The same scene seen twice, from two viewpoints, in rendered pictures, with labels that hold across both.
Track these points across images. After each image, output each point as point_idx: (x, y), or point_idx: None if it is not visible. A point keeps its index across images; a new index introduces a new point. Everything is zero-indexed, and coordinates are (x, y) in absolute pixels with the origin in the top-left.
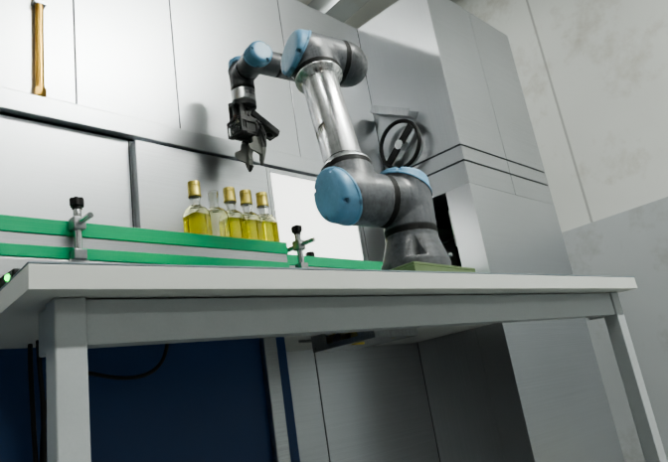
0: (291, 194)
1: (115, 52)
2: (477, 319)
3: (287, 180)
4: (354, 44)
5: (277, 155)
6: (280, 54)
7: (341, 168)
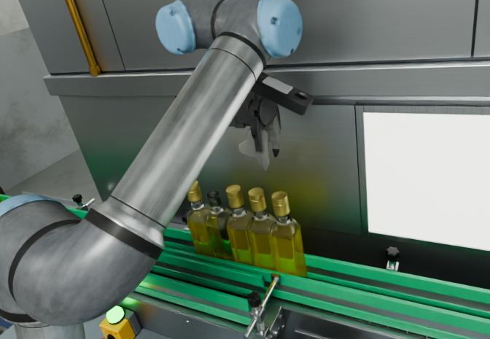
0: (408, 143)
1: None
2: None
3: (404, 120)
4: (22, 285)
5: (390, 76)
6: (212, 16)
7: None
